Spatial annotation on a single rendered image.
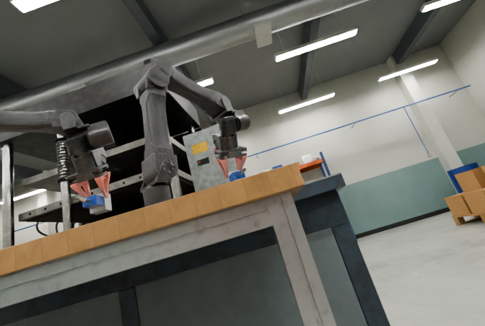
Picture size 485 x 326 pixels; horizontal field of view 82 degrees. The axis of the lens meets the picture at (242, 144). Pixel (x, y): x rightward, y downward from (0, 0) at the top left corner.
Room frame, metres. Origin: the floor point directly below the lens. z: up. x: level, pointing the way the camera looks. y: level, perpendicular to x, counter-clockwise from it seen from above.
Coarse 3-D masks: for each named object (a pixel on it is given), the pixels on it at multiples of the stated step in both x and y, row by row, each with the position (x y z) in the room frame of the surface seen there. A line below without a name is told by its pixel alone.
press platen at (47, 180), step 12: (132, 144) 1.75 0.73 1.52; (144, 144) 1.74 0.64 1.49; (180, 144) 2.03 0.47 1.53; (108, 156) 1.76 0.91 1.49; (120, 156) 1.81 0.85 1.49; (132, 156) 1.87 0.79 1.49; (180, 156) 2.17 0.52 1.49; (72, 168) 1.79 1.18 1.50; (108, 168) 1.97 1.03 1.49; (132, 168) 2.12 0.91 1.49; (24, 180) 1.82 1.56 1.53; (36, 180) 1.81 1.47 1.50; (48, 180) 1.86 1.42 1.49; (60, 192) 2.16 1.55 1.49; (72, 192) 2.25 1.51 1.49
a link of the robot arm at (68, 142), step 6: (84, 132) 0.74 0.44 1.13; (66, 138) 0.71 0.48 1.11; (72, 138) 0.71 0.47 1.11; (78, 138) 0.72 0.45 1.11; (84, 138) 0.74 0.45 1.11; (66, 144) 0.72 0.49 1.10; (72, 144) 0.72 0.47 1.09; (78, 144) 0.73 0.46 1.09; (84, 144) 0.74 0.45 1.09; (90, 144) 0.75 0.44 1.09; (72, 150) 0.73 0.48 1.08; (78, 150) 0.73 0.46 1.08; (84, 150) 0.74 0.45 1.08; (78, 156) 0.75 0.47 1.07
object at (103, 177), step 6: (84, 174) 0.76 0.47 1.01; (90, 174) 0.76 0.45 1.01; (102, 174) 0.78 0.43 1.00; (108, 174) 0.82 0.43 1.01; (78, 180) 0.76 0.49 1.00; (84, 180) 0.77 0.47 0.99; (96, 180) 0.77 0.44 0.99; (102, 180) 0.78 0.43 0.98; (108, 180) 0.83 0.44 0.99; (102, 186) 0.79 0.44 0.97; (102, 192) 0.81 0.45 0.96; (108, 192) 0.83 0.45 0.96
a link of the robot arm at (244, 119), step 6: (222, 102) 0.84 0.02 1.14; (228, 102) 0.86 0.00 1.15; (228, 108) 0.85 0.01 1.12; (222, 114) 0.86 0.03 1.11; (228, 114) 0.89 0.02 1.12; (234, 114) 0.90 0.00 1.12; (240, 114) 0.93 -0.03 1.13; (216, 120) 0.90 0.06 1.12; (240, 120) 0.90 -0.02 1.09; (246, 120) 0.93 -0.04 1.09; (240, 126) 0.91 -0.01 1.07; (246, 126) 0.94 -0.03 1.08
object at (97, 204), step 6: (78, 198) 0.72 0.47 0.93; (84, 198) 0.75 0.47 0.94; (90, 198) 0.78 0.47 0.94; (96, 198) 0.78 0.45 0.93; (102, 198) 0.81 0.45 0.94; (108, 198) 0.84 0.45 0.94; (84, 204) 0.78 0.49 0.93; (90, 204) 0.78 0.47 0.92; (96, 204) 0.79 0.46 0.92; (102, 204) 0.81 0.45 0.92; (108, 204) 0.84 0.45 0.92; (90, 210) 0.82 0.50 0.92; (96, 210) 0.82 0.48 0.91; (102, 210) 0.82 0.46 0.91; (108, 210) 0.84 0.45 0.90
